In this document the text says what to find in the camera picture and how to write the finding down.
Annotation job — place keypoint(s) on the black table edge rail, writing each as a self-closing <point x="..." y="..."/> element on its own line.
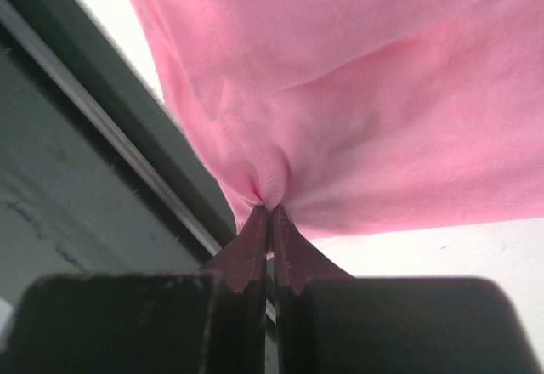
<point x="65" y="41"/>

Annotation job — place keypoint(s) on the pink t shirt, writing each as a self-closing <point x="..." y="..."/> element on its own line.
<point x="359" y="116"/>

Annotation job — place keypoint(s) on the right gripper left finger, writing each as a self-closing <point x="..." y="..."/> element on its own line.
<point x="209" y="321"/>

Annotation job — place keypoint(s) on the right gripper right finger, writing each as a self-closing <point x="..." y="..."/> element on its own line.
<point x="328" y="321"/>

